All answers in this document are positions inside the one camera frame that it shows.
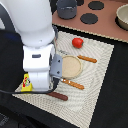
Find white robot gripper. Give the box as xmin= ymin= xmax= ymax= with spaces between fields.
xmin=23 ymin=44 xmax=62 ymax=91

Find brown toy sausage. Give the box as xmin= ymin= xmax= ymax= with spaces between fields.
xmin=47 ymin=92 xmax=68 ymax=101

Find red toy tomato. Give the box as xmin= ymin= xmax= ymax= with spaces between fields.
xmin=72 ymin=38 xmax=83 ymax=48

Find yellow butter box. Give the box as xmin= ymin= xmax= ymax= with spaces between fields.
xmin=21 ymin=74 xmax=32 ymax=92

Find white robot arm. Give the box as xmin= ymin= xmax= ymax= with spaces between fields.
xmin=0 ymin=0 xmax=62 ymax=92

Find round wooden plate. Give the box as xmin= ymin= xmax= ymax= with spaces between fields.
xmin=62 ymin=55 xmax=83 ymax=79

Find beige woven placemat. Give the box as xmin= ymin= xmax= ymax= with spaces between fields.
xmin=18 ymin=31 xmax=114 ymax=128

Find tall grey pot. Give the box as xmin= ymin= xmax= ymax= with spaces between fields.
xmin=56 ymin=0 xmax=77 ymax=19

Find black stove burner disc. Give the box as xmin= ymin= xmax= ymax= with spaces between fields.
xmin=80 ymin=13 xmax=98 ymax=24

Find black rear burner disc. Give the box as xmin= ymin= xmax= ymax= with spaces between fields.
xmin=88 ymin=1 xmax=104 ymax=10

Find cream bowl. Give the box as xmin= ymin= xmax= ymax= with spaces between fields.
xmin=116 ymin=4 xmax=128 ymax=31

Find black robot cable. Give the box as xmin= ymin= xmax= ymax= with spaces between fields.
xmin=0 ymin=24 xmax=61 ymax=96

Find fork with wooden handle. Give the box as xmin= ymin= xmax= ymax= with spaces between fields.
xmin=60 ymin=78 xmax=84 ymax=90

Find knife with wooden handle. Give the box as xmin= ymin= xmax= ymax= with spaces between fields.
xmin=58 ymin=49 xmax=98 ymax=64

